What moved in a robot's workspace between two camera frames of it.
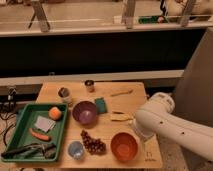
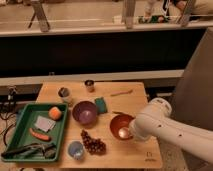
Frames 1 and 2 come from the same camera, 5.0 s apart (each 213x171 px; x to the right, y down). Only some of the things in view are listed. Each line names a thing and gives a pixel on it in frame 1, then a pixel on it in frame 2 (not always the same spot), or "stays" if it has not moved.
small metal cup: x=90 y=87 stays
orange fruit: x=54 y=113 stays
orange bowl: x=124 y=146 -> x=119 y=125
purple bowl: x=84 y=113 stays
